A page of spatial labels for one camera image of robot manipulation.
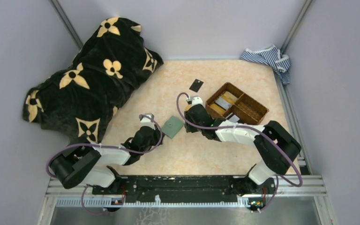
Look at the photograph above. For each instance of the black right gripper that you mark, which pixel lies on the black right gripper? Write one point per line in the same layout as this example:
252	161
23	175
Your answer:
190	129

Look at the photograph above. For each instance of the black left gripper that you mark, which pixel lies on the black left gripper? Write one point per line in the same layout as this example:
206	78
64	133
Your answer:
157	134

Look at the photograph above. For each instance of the green card holder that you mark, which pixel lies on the green card holder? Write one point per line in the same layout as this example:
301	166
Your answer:
172	126

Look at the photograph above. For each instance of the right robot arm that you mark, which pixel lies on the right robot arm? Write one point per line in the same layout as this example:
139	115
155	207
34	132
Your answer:
277	148

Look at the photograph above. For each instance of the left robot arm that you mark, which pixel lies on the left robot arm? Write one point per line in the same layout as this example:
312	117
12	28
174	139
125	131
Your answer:
85	162

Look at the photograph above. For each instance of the silver card in basket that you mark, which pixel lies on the silver card in basket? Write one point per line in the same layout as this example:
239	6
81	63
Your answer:
221	102

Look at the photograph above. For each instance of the black card on table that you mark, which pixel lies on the black card on table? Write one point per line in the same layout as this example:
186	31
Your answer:
196	85

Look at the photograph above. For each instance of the white card with black stripe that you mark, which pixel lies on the white card with black stripe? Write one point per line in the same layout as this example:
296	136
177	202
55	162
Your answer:
233	118

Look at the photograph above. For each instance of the woven wicker divided basket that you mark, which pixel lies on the woven wicker divided basket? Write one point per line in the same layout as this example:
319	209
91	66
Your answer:
249	110

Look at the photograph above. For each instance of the black floral blanket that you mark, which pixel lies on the black floral blanket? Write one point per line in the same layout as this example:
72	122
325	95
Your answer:
81	100

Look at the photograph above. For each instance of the blue striped cloth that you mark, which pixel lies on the blue striped cloth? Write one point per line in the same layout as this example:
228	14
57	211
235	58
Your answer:
273	57

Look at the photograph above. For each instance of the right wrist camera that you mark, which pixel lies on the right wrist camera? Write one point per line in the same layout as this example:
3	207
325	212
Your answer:
194	100

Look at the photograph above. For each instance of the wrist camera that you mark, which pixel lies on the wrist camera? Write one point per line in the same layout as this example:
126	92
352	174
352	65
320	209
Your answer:
146	120
194	100

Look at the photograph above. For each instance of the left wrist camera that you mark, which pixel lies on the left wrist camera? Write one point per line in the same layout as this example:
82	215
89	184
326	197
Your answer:
146	120

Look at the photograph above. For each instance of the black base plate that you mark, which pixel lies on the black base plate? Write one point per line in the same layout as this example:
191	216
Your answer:
186	189

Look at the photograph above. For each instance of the aluminium frame rail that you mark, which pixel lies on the aluminium frame rail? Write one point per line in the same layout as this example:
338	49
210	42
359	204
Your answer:
290	186

